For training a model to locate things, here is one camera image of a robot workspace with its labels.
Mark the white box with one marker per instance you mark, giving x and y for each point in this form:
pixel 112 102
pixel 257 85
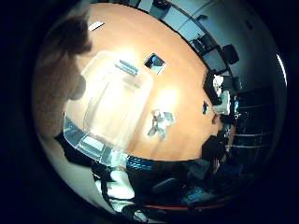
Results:
pixel 223 105

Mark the grey office chair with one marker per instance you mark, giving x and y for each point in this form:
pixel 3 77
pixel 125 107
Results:
pixel 165 185

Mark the black bag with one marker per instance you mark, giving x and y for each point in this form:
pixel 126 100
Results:
pixel 211 88

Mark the clear plastic container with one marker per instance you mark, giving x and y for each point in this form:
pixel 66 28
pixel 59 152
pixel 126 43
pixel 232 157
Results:
pixel 118 105

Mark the black office chair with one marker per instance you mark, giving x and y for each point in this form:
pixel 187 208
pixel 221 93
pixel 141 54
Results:
pixel 162 4
pixel 230 54
pixel 205 45

